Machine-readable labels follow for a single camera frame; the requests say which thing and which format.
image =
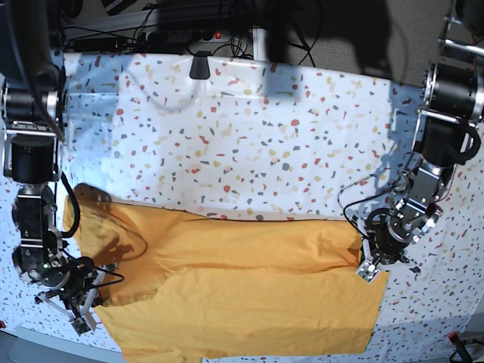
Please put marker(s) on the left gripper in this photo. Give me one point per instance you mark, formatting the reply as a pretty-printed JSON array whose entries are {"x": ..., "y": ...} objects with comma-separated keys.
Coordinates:
[{"x": 388, "y": 237}]

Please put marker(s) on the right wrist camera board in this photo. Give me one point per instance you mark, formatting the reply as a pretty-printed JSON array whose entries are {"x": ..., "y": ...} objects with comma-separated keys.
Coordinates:
[{"x": 80, "y": 326}]

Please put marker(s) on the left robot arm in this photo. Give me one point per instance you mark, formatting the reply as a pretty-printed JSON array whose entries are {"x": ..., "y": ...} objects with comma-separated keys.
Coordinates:
[{"x": 445, "y": 136}]

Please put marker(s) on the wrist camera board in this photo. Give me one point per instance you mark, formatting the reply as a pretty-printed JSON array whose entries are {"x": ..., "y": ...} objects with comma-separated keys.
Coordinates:
[
  {"x": 80, "y": 326},
  {"x": 368, "y": 271}
]

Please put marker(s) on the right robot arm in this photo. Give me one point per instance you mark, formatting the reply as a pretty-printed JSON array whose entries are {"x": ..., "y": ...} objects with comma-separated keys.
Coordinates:
[{"x": 32, "y": 108}]

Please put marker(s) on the white metal post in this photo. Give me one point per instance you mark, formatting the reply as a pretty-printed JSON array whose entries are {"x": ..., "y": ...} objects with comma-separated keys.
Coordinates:
[{"x": 259, "y": 36}]

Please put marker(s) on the yellow T-shirt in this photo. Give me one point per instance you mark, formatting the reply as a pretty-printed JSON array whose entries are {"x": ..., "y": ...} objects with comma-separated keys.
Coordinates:
[{"x": 211, "y": 288}]

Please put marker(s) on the terrazzo patterned table cloth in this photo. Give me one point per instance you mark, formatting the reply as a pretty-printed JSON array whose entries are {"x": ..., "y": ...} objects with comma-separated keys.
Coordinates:
[{"x": 259, "y": 141}]

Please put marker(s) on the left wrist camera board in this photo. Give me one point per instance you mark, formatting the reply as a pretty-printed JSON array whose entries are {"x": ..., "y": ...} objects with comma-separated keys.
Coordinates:
[{"x": 368, "y": 271}]

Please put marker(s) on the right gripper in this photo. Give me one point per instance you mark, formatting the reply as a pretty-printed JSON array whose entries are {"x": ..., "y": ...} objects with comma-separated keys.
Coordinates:
[{"x": 71, "y": 287}]

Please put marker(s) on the power strip with red switch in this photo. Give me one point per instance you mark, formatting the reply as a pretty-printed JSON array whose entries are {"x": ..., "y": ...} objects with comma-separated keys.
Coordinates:
[{"x": 178, "y": 36}]

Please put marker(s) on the black table clamp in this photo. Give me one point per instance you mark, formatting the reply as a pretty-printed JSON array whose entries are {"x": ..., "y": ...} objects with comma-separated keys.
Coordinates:
[{"x": 200, "y": 66}]

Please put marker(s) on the red clamp at table edge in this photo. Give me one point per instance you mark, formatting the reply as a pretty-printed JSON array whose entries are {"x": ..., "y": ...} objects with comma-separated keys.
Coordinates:
[{"x": 460, "y": 346}]

